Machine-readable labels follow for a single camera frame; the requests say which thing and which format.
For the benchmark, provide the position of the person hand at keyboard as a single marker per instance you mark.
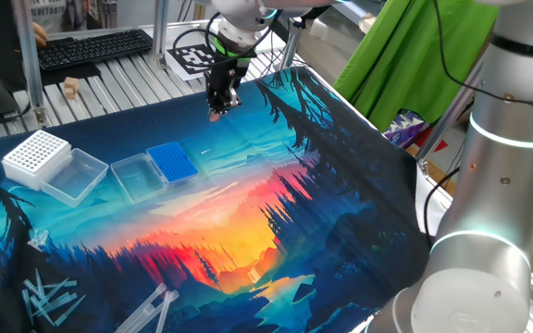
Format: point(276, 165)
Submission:
point(40, 36)

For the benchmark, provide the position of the person white printed shirt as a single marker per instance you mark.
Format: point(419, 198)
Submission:
point(46, 11)

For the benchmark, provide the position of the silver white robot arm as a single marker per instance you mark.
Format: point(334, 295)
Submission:
point(488, 277)

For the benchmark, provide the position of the green cloth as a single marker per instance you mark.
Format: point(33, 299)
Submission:
point(400, 74)

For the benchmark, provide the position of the black desk pad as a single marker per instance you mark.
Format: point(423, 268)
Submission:
point(70, 74)

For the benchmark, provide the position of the printed sunset forest cloth mat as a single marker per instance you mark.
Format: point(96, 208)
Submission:
point(229, 222)

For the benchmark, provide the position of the purple patterned box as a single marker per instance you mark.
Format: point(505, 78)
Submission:
point(403, 129)

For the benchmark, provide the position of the black computer keyboard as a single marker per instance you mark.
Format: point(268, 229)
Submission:
point(90, 48)

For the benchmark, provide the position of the small wooden block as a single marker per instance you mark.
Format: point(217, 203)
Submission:
point(71, 87)

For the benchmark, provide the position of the clear small tips cluster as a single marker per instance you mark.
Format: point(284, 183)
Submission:
point(39, 239)

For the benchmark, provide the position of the white tip box clear lid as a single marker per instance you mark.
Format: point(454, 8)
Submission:
point(35, 155)

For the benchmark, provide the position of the black white marker sheet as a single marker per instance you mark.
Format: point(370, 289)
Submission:
point(190, 60)

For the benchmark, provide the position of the clear small pipette tip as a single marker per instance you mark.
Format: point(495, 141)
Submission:
point(205, 151)

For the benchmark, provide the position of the blue tip box clear lid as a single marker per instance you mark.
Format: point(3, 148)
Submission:
point(171, 162)

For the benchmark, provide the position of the pale blue medium pipette tip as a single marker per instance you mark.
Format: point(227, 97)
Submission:
point(63, 283)
point(42, 310)
point(58, 300)
point(27, 306)
point(70, 310)
point(53, 289)
point(30, 287)
point(39, 282)

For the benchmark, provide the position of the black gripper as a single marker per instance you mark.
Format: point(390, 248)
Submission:
point(225, 74)

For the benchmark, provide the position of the clear large pipette tip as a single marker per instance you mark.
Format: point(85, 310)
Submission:
point(141, 309)
point(165, 313)
point(153, 313)

